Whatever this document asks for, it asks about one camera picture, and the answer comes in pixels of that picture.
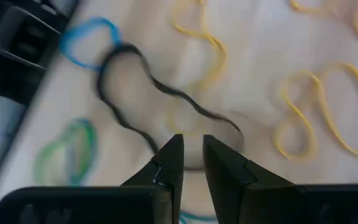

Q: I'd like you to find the wide black rubber band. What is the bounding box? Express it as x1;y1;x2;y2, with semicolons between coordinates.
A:
95;42;245;156

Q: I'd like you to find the black table-level camera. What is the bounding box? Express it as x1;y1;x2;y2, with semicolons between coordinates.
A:
0;0;80;105

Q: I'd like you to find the green rubber band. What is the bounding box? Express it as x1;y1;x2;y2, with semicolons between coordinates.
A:
33;119;98;187

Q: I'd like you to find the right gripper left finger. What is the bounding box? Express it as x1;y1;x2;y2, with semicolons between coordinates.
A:
121;134;185;224

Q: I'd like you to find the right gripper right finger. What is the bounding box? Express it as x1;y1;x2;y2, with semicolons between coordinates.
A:
203;134;295;224

